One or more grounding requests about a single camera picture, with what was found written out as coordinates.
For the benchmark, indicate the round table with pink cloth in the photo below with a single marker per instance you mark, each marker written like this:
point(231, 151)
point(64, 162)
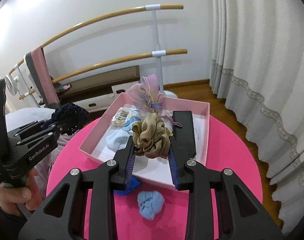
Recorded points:
point(229, 155)

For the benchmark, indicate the cream curtain with lace trim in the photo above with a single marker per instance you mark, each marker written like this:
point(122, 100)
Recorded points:
point(254, 42)

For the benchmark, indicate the cotton swab packet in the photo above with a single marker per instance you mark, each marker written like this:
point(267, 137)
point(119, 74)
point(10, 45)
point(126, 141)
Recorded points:
point(119, 118)

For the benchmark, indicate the wide white drawer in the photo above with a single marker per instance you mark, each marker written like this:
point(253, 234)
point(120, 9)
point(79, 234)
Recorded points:
point(99, 103)

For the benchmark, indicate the sheer pink scrunchie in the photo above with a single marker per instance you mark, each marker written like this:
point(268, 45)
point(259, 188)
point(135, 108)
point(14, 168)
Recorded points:
point(144, 92)

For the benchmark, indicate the pink cardboard box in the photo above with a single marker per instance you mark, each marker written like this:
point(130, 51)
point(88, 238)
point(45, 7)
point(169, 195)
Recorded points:
point(203, 135)

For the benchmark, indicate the black rectangular case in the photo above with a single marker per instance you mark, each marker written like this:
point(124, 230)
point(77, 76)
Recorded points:
point(183, 130)

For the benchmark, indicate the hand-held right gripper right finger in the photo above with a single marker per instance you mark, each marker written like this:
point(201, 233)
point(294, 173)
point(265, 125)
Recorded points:
point(173, 165)

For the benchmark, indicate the small white drawer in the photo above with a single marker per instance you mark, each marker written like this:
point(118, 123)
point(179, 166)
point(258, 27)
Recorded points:
point(122, 90)

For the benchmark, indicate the navy blue scrunchie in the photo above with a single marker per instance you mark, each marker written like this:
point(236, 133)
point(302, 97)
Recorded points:
point(74, 115)

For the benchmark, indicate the royal blue scrunchie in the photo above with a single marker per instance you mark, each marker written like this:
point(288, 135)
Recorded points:
point(132, 183)

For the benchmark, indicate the pink phone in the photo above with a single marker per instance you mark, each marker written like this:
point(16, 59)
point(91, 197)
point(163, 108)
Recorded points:
point(67, 86)

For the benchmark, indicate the olive green scrunchie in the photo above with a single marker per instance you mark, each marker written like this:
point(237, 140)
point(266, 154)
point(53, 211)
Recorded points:
point(149, 135)

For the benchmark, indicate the cartoon print white cloth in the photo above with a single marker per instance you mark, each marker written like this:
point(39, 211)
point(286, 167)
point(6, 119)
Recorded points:
point(117, 140)

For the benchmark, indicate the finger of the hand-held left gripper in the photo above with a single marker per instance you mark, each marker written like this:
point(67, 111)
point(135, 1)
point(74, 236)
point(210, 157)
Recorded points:
point(41, 137)
point(31, 127)

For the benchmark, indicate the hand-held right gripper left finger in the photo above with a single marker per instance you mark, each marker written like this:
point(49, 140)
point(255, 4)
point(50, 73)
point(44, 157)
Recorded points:
point(129, 165)

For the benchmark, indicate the light blue scrunchie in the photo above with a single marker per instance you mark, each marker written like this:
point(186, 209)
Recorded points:
point(149, 205)

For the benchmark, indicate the pink and grey towel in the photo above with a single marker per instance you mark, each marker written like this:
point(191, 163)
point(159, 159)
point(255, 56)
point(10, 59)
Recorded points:
point(41, 75)

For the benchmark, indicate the wooden ballet barre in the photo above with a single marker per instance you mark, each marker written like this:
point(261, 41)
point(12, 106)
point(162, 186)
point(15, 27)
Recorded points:
point(155, 28)

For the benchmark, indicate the small white fan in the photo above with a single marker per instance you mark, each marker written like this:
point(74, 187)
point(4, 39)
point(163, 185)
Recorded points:
point(10, 85)

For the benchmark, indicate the person's left hand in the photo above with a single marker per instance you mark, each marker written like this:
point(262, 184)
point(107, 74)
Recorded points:
point(14, 200)

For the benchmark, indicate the low brown topped cabinet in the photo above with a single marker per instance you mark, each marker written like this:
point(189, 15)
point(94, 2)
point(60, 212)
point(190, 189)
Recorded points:
point(104, 80)

